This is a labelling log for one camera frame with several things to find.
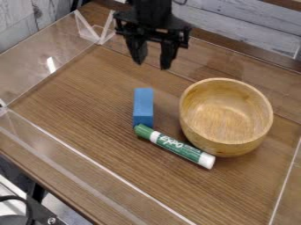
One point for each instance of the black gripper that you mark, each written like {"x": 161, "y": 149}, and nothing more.
{"x": 172, "y": 32}

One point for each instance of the blue rectangular block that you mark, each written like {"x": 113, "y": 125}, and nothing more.
{"x": 144, "y": 107}

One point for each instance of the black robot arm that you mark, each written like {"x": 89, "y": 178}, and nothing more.
{"x": 149, "y": 21}

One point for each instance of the brown wooden bowl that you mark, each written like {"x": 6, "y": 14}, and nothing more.
{"x": 225, "y": 116}

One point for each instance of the green Expo marker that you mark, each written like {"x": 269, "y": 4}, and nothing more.
{"x": 180, "y": 148}

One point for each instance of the clear acrylic corner bracket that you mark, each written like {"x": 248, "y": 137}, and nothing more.
{"x": 95, "y": 33}

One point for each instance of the clear acrylic front wall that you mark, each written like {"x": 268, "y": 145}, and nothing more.
{"x": 104, "y": 196}

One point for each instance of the black stand with cable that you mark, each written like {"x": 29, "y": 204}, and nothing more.
{"x": 22, "y": 199}

